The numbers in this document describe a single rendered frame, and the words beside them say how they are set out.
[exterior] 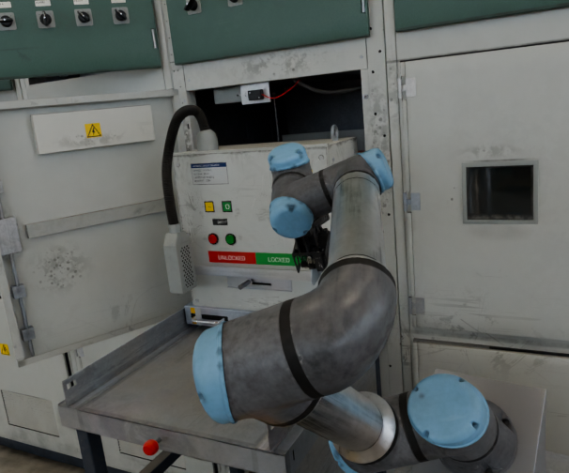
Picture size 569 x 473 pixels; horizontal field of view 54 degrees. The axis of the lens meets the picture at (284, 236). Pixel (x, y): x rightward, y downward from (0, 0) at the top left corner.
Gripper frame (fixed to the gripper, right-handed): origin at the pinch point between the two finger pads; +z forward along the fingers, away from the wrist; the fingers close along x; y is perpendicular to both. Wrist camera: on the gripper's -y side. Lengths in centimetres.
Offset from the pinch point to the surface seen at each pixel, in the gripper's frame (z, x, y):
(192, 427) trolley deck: 12.4, -28.6, 31.0
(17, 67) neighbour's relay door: -45, -91, -50
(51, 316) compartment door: 14, -89, -5
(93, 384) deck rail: 15, -62, 18
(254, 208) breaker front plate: -1.2, -23.8, -27.7
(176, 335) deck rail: 30, -55, -10
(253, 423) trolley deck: 14.4, -15.7, 28.5
